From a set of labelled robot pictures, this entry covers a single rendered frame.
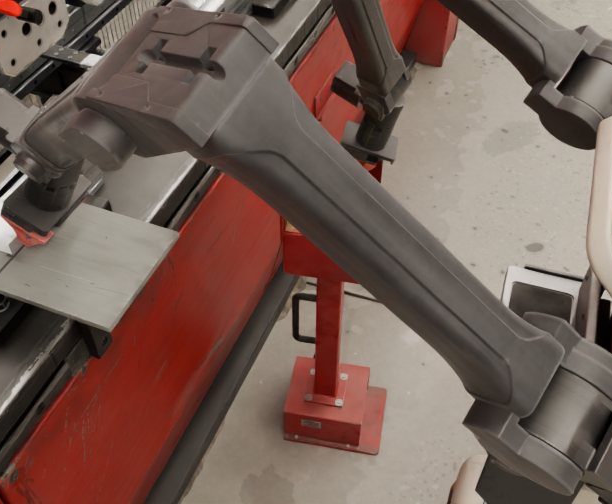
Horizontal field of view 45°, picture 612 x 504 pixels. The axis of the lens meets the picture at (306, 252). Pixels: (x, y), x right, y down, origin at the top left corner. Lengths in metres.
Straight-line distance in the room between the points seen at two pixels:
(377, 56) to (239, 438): 1.17
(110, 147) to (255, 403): 1.61
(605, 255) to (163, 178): 0.87
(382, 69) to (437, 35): 1.99
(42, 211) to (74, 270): 0.10
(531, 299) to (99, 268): 0.56
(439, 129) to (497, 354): 2.38
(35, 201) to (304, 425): 1.12
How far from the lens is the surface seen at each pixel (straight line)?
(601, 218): 0.65
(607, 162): 0.71
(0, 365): 1.12
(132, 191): 1.31
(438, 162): 2.72
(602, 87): 0.89
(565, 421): 0.57
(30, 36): 1.08
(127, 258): 1.02
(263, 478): 1.93
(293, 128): 0.42
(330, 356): 1.74
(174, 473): 1.90
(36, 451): 1.20
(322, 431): 1.92
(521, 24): 0.87
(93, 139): 0.46
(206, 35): 0.43
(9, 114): 0.91
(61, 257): 1.05
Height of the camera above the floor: 1.74
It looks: 47 degrees down
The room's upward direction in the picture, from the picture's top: straight up
